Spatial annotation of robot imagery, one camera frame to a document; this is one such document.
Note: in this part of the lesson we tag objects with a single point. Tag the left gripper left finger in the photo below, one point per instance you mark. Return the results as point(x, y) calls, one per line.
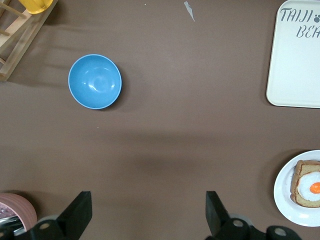
point(72, 220)

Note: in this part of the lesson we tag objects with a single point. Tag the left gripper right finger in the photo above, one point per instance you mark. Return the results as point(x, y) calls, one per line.
point(220, 222)

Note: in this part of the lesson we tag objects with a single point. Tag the white round plate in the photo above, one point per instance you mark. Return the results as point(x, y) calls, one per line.
point(282, 200)

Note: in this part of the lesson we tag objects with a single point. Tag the bread slice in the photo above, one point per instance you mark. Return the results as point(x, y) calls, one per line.
point(297, 175)

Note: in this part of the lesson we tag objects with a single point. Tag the fried egg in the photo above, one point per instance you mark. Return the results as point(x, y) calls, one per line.
point(306, 187)

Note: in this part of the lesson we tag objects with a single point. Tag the pink bowl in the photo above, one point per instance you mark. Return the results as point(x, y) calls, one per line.
point(22, 207)

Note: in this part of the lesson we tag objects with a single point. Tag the blue bowl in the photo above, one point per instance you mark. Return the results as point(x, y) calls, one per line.
point(95, 82)

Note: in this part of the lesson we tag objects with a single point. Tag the cream tray with bear print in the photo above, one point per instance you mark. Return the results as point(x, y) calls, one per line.
point(295, 70)

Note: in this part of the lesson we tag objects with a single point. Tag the wooden mug rack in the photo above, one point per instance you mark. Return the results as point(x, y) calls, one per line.
point(15, 50)

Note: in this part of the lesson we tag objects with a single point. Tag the small grey tape scrap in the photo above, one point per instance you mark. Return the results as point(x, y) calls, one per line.
point(189, 10)

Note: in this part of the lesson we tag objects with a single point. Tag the yellow mug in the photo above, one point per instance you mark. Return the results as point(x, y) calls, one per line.
point(35, 6)

